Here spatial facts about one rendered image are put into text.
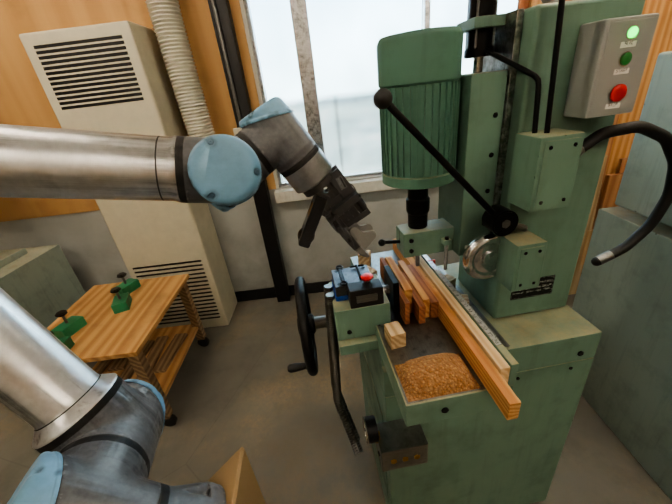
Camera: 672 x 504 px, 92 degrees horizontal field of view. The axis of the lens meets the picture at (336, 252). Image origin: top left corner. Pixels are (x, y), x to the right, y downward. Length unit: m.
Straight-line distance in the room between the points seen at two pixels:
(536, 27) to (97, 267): 2.82
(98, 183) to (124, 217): 1.80
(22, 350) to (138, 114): 1.53
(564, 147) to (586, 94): 0.11
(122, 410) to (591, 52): 1.07
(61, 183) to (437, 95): 0.64
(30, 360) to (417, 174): 0.78
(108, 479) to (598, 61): 1.05
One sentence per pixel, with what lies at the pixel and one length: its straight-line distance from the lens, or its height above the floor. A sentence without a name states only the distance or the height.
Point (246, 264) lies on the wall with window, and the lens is 2.52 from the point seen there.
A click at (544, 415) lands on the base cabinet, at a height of 0.51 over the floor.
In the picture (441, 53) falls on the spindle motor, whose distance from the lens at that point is 0.75.
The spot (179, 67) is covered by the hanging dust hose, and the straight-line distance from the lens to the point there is 2.10.
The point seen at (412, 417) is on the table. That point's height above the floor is 0.87.
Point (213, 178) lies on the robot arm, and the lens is 0.45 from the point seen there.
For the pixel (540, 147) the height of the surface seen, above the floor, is 1.28.
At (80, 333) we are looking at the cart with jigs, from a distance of 1.98.
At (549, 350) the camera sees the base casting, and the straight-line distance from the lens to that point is 1.03.
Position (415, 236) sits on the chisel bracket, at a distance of 0.87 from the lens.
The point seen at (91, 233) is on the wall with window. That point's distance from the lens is 2.84.
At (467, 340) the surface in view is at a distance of 0.74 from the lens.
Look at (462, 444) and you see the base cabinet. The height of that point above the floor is 0.45.
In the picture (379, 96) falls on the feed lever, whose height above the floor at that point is 1.40.
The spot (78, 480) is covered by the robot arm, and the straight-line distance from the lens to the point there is 0.65.
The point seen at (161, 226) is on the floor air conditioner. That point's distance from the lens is 2.22.
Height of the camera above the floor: 1.43
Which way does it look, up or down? 27 degrees down
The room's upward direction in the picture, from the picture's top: 7 degrees counter-clockwise
